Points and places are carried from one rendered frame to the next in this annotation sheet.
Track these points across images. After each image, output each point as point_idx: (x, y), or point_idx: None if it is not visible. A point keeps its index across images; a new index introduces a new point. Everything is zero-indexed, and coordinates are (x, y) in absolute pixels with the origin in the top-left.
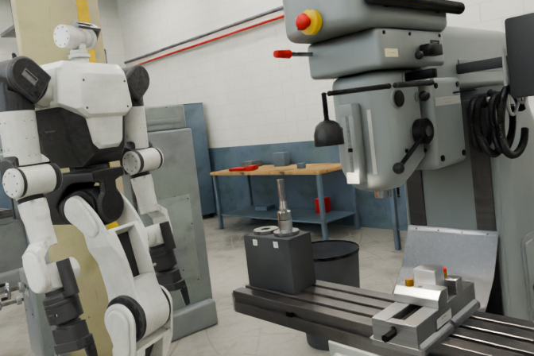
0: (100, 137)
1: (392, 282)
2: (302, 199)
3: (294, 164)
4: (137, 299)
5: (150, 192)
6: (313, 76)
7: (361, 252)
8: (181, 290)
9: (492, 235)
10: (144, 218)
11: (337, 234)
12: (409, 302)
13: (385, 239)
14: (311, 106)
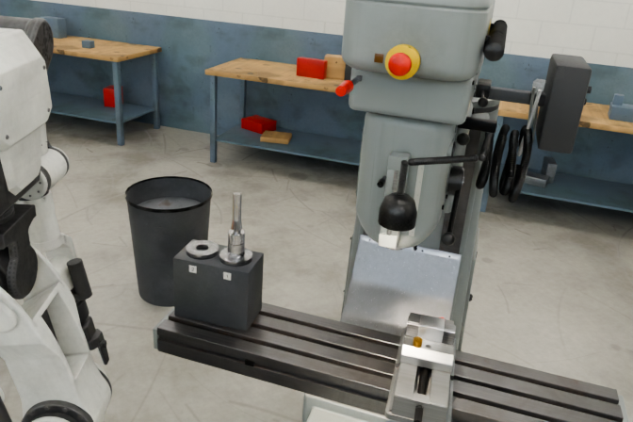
0: (19, 178)
1: (218, 208)
2: (80, 83)
3: (71, 35)
4: (80, 404)
5: (53, 220)
6: (355, 106)
7: (170, 164)
8: (100, 348)
9: (454, 258)
10: None
11: (133, 136)
12: (418, 365)
13: (194, 146)
14: None
